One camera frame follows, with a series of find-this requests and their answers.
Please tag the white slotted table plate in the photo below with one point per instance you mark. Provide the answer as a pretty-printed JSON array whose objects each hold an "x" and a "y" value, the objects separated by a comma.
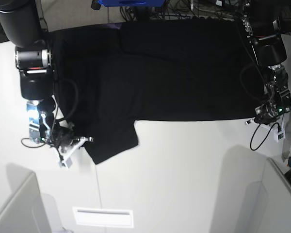
[{"x": 104, "y": 217}]

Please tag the white partition panel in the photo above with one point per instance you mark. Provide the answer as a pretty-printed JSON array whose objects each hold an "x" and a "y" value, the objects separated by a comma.
[
  {"x": 277, "y": 214},
  {"x": 24, "y": 211}
]

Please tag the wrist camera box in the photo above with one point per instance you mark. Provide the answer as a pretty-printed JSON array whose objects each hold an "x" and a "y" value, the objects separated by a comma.
[
  {"x": 66, "y": 163},
  {"x": 279, "y": 134}
]

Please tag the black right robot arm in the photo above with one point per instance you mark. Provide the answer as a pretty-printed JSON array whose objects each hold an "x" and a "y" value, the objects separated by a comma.
[{"x": 24, "y": 24}]

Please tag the white left partition panel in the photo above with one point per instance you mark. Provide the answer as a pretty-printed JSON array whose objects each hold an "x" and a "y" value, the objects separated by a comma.
[{"x": 24, "y": 211}]

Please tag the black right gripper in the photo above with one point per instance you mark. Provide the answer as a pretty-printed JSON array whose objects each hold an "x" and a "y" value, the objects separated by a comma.
[{"x": 64, "y": 140}]

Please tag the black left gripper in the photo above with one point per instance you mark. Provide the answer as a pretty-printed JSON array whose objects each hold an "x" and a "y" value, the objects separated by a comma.
[{"x": 266, "y": 117}]

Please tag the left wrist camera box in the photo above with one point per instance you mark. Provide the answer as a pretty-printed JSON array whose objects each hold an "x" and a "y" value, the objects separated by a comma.
[{"x": 279, "y": 134}]

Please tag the black T-shirt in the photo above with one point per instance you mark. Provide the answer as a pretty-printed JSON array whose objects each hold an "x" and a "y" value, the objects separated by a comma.
[{"x": 173, "y": 70}]

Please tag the white right partition panel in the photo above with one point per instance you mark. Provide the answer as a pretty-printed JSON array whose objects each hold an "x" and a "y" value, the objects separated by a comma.
[{"x": 277, "y": 214}]

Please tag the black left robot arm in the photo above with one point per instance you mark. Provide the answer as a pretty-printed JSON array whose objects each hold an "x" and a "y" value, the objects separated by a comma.
[{"x": 261, "y": 20}]

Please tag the blue box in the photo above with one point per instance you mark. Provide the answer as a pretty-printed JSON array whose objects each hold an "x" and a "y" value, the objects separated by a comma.
[{"x": 133, "y": 3}]

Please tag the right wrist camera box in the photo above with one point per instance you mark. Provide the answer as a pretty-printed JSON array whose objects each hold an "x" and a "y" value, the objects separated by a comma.
[{"x": 66, "y": 163}]

